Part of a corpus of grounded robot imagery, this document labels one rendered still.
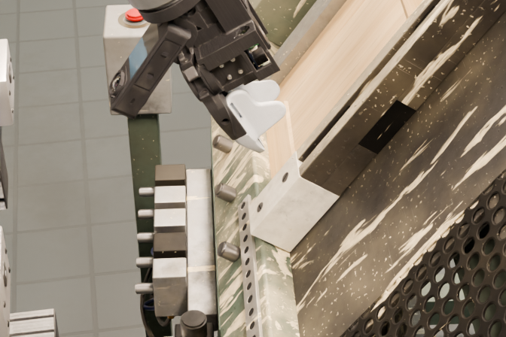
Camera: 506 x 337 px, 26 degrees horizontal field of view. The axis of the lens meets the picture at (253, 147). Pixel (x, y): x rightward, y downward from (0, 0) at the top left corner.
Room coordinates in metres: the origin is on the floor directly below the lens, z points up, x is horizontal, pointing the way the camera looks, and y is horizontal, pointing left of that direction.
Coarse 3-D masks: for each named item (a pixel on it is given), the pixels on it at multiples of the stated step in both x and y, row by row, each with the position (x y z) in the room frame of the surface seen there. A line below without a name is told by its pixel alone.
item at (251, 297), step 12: (240, 204) 1.31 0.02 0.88; (240, 216) 1.28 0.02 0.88; (240, 228) 1.26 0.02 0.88; (240, 240) 1.23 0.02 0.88; (252, 240) 1.21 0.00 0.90; (252, 252) 1.18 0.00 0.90; (252, 264) 1.16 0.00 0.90; (252, 276) 1.13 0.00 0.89; (252, 288) 1.11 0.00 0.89; (252, 300) 1.09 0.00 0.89; (252, 312) 1.07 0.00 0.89; (252, 324) 1.05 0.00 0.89; (252, 336) 1.03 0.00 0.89
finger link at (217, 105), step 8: (200, 80) 0.85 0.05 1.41; (200, 88) 0.85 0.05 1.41; (200, 96) 0.84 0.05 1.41; (208, 96) 0.84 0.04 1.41; (216, 96) 0.84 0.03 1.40; (208, 104) 0.84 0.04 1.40; (216, 104) 0.84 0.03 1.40; (224, 104) 0.84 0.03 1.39; (216, 112) 0.84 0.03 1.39; (224, 112) 0.84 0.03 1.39; (232, 112) 0.85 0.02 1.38; (216, 120) 0.84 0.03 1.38; (224, 120) 0.84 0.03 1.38; (232, 120) 0.85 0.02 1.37; (224, 128) 0.84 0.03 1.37; (232, 128) 0.84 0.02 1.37; (240, 128) 0.85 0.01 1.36; (232, 136) 0.85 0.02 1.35; (240, 136) 0.85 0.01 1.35
